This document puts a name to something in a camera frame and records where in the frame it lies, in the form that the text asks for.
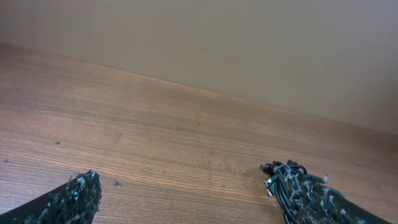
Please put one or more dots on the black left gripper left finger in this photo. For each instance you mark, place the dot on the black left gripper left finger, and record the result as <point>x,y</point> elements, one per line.
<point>76,201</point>

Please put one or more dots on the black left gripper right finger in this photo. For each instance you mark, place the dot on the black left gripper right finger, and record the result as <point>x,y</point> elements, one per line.
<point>304,201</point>

